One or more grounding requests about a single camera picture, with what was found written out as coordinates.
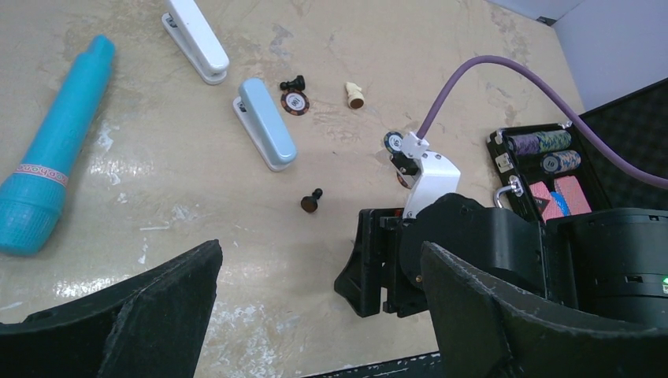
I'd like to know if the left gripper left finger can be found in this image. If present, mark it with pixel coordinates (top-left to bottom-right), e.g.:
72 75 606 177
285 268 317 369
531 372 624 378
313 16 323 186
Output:
1 240 223 377

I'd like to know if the red playing card deck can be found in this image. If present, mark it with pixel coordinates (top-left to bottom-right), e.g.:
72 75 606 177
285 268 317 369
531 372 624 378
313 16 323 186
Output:
529 176 592 221

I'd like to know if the black base frame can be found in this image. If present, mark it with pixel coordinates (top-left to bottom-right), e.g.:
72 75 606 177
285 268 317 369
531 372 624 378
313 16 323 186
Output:
310 352 445 378

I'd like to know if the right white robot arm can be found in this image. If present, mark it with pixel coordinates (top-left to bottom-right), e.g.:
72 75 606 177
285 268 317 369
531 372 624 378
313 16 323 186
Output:
334 193 667 328

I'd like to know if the beige chess piece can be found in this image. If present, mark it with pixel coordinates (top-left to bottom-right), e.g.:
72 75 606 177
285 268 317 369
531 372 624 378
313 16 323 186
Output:
344 82 365 109

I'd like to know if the light blue stapler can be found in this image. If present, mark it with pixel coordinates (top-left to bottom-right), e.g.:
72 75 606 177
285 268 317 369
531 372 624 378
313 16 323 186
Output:
232 77 298 172

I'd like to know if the white stapler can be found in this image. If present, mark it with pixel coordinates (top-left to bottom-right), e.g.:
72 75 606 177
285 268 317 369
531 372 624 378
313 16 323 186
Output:
161 0 230 85

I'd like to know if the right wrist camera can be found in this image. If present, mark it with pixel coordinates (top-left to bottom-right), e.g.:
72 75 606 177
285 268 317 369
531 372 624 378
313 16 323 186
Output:
390 132 461 219

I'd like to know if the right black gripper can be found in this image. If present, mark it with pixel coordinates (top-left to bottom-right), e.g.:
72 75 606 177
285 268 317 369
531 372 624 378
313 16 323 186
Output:
334 207 433 318

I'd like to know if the black chess pawn upper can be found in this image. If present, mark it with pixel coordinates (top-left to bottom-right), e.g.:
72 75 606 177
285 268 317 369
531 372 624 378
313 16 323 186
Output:
279 75 306 91

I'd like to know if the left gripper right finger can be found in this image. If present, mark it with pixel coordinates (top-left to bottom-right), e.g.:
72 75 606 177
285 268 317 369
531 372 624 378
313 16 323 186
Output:
421 243 667 377

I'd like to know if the blue cylindrical tube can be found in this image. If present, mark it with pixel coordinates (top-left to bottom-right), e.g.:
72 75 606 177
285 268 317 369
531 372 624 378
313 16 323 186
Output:
1 35 115 256

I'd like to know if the black aluminium poker case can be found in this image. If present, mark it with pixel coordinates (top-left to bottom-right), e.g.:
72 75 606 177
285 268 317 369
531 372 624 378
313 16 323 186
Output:
486 80 667 221

